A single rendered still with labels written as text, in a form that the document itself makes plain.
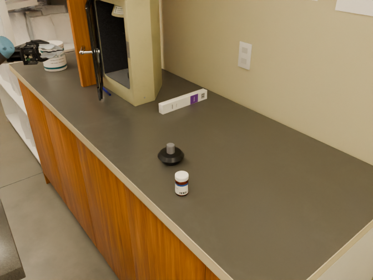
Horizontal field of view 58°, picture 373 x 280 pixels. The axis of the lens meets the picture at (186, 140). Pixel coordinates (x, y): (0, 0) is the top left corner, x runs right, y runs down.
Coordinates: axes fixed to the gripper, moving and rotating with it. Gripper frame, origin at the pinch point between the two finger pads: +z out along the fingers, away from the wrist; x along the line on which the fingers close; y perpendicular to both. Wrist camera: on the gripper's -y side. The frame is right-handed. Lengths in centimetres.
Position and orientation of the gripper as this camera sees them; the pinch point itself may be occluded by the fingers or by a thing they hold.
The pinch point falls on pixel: (59, 49)
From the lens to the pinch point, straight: 157.4
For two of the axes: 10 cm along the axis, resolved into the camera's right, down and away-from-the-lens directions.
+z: 9.8, -1.0, 1.7
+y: 1.9, 5.1, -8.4
